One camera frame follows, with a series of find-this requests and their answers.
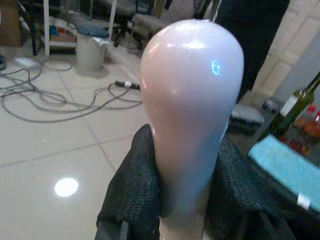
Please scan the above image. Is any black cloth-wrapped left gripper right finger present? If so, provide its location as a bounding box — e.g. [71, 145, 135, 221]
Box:
[205, 136, 297, 240]

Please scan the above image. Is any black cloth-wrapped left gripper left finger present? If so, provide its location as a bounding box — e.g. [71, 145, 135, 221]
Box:
[96, 124, 161, 240]

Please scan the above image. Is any white plastic broom handle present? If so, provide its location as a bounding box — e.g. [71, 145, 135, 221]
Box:
[139, 18, 244, 240]

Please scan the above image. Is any light blue cleaning cloth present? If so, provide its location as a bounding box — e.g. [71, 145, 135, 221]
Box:
[247, 134, 320, 209]

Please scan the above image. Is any black and white brush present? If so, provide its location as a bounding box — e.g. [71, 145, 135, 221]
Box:
[229, 103, 265, 136]

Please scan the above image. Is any black power strip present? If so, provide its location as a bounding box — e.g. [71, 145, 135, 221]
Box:
[114, 80, 141, 90]

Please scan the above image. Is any dark green glass wine bottle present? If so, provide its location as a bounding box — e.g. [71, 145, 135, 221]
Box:
[257, 74, 320, 144]

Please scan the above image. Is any red capped jar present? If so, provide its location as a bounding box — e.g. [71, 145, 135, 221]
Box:
[294, 104, 320, 141]

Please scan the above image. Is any white plastic bucket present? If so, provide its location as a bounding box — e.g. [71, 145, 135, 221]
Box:
[75, 33, 107, 72]

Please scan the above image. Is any white panelled door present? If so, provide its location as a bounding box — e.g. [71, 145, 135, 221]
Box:
[243, 0, 320, 111]

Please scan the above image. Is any blue round cushion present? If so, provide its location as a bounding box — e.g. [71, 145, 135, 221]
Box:
[76, 21, 110, 37]

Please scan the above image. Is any brown cardboard box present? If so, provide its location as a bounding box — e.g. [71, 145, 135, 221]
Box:
[0, 0, 25, 47]

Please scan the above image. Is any grey cable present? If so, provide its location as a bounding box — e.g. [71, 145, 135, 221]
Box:
[0, 58, 142, 123]

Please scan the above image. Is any white shelf frame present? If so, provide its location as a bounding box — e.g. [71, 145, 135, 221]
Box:
[42, 0, 117, 56]

